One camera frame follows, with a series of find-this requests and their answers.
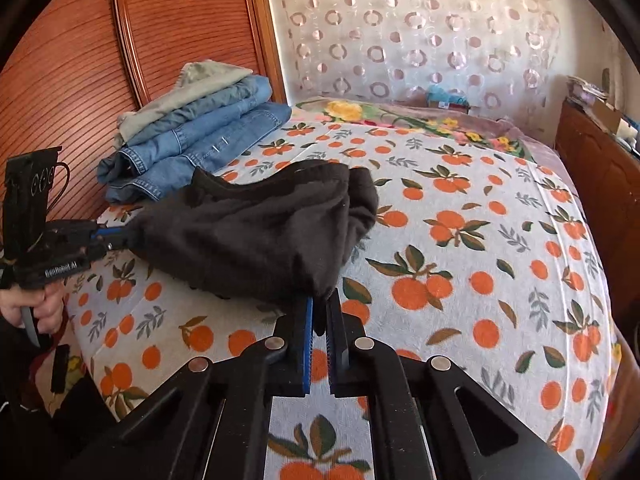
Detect wooden sideboard cabinet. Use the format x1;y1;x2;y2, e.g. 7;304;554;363
554;98;640;331

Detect wooden slatted wardrobe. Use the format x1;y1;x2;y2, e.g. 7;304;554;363
1;0;285;219

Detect open cardboard box on cabinet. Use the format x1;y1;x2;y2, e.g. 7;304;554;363
591;100;639;148

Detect stack of books and papers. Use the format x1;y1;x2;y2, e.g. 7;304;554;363
566;76;608;107

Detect olive green folded pants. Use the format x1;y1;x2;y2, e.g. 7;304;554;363
114;60;253;148

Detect floral pink blanket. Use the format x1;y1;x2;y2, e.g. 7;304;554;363
294;98;578;197

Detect person's left hand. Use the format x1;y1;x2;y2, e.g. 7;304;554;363
0;282;65;334

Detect dark blue folded jeans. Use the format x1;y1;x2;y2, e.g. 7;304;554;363
104;102;291;205

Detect cardboard box with blue items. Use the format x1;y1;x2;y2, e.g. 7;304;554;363
425;86;471;114

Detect black pants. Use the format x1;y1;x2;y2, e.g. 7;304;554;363
125;159;378;309

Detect light blue folded jeans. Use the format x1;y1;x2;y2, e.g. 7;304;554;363
96;75;272;184

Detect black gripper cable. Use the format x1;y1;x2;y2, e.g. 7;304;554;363
46;160;73;212

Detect sheer circle pattern curtain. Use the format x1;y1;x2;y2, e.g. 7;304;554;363
271;0;560;122

